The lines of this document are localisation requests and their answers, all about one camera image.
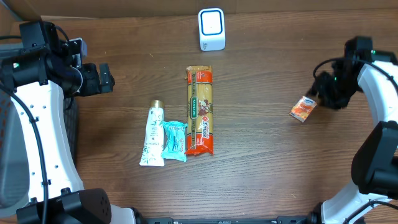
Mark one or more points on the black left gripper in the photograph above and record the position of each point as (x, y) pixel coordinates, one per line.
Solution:
(94, 79)

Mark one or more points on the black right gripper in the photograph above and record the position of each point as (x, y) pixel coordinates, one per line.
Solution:
(335, 104)

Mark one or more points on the orange white carton box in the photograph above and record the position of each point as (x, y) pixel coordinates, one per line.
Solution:
(302, 109)

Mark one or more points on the teal tissue packet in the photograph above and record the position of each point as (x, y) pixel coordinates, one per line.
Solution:
(175, 146)

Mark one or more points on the orange spaghetti packet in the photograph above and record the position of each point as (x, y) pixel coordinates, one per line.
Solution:
(199, 135)

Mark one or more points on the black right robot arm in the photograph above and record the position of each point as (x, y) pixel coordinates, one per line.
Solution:
(374, 166)

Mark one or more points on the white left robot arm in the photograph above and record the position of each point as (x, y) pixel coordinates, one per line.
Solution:
(83, 206)

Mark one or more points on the white barcode scanner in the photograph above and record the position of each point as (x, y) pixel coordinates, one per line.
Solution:
(211, 29)

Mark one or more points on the white gold tube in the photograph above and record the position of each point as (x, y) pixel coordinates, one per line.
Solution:
(154, 138)

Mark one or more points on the grey plastic mesh basket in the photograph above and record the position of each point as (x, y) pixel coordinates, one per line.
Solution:
(38, 82)

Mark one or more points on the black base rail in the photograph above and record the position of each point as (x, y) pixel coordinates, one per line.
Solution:
(278, 220)

